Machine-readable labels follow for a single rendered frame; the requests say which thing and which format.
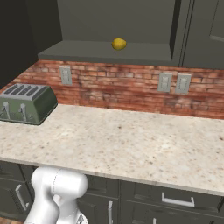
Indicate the dark grey base cabinet door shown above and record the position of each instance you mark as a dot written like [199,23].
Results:
[96,208]
[8,198]
[175,217]

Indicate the dark grey open cabinet door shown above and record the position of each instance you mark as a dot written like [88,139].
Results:
[17,38]

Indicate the dark grey closed cabinet door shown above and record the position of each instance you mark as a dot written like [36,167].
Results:
[201,35]

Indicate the dark grey wide drawer front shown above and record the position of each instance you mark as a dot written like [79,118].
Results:
[140,194]

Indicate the yellow lemon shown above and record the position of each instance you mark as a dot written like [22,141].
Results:
[119,44]

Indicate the dark grey open wall cabinet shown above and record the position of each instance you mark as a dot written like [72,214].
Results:
[96,54]

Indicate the grey wall outlet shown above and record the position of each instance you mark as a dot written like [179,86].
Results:
[66,75]
[164,82]
[183,83]

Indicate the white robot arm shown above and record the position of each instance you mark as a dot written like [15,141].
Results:
[62,186]

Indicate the green four-slot toaster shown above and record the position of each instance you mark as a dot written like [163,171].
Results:
[32,108]

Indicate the dark grey narrow drawer front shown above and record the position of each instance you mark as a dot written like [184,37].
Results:
[10,170]
[102,184]

